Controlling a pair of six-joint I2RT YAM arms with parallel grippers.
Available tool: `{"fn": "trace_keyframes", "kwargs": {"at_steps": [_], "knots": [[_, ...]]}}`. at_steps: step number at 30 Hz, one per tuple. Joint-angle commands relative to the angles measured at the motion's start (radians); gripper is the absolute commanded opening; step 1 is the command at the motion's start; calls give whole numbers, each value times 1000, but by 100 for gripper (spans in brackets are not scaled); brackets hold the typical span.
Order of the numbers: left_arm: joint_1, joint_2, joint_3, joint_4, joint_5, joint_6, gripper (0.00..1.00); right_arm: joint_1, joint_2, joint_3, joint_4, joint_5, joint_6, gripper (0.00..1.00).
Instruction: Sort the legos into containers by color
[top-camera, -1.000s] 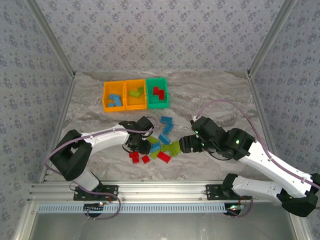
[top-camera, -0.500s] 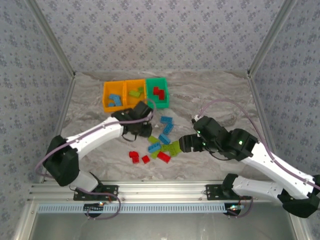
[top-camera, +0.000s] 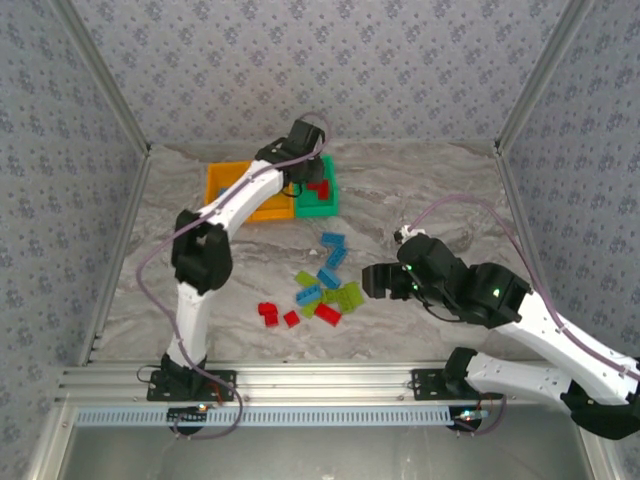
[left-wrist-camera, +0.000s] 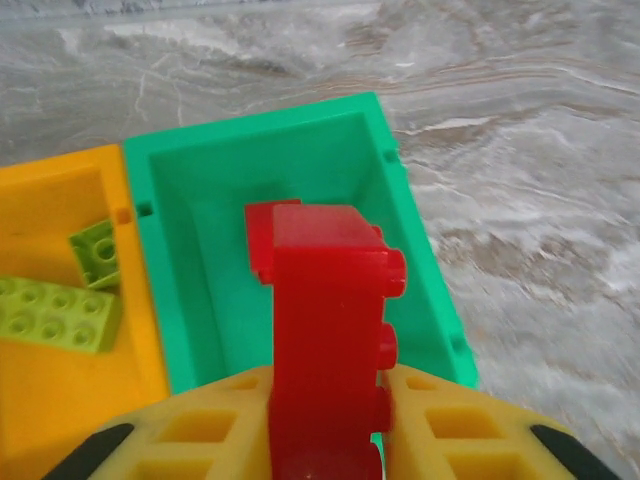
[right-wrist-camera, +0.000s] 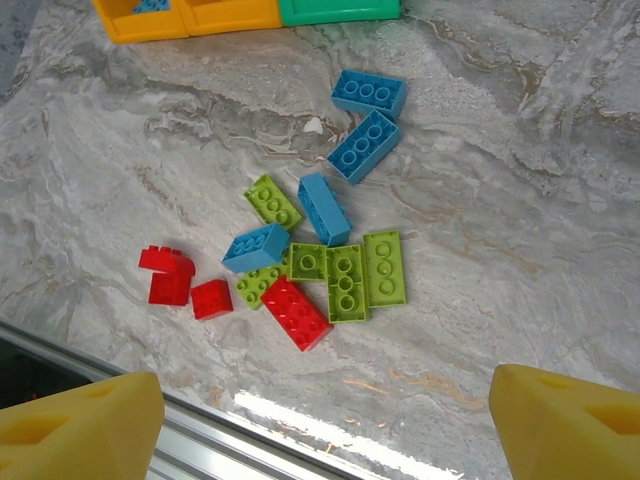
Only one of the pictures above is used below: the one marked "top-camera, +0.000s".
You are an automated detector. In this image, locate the aluminium table side rail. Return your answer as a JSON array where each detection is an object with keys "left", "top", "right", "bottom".
[
  {"left": 493, "top": 142, "right": 572, "bottom": 364},
  {"left": 78, "top": 144, "right": 154, "bottom": 366}
]

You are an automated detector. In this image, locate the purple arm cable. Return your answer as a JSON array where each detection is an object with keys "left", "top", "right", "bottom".
[
  {"left": 399, "top": 194, "right": 640, "bottom": 437},
  {"left": 135, "top": 111, "right": 332, "bottom": 441}
]

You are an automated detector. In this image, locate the slotted grey cable duct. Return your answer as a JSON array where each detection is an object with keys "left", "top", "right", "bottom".
[{"left": 74, "top": 405, "right": 464, "bottom": 428}]

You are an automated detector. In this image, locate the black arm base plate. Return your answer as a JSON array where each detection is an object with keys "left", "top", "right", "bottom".
[
  {"left": 410, "top": 368, "right": 503, "bottom": 401},
  {"left": 146, "top": 368, "right": 238, "bottom": 402}
]

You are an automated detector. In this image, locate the small circuit board with LEDs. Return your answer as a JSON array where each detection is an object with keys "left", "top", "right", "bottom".
[
  {"left": 452, "top": 408, "right": 490, "bottom": 427},
  {"left": 167, "top": 403, "right": 210, "bottom": 422}
]

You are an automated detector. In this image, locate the aluminium frame post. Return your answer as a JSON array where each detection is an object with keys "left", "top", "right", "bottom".
[
  {"left": 27, "top": 404, "right": 76, "bottom": 480},
  {"left": 574, "top": 434, "right": 621, "bottom": 480},
  {"left": 493, "top": 0, "right": 599, "bottom": 149},
  {"left": 51, "top": 0, "right": 152, "bottom": 151}
]

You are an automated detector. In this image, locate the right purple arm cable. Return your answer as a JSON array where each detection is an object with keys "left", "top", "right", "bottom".
[{"left": 399, "top": 194, "right": 640, "bottom": 437}]

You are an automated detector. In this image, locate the grey metal panel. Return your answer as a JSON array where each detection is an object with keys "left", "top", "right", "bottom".
[{"left": 59, "top": 424, "right": 596, "bottom": 480}]

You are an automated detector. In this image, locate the wide aluminium mounting rail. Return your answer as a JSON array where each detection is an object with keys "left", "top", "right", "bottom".
[{"left": 54, "top": 362, "right": 599, "bottom": 406}]

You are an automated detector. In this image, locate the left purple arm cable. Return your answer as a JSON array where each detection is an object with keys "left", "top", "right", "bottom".
[{"left": 135, "top": 111, "right": 332, "bottom": 441}]

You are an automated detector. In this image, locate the orange plastic bin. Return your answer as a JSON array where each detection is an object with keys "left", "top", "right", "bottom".
[
  {"left": 205, "top": 160, "right": 254, "bottom": 225},
  {"left": 248, "top": 159, "right": 296, "bottom": 223}
]

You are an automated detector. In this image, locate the green plastic bin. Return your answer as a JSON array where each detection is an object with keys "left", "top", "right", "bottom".
[{"left": 292, "top": 154, "right": 339, "bottom": 219}]

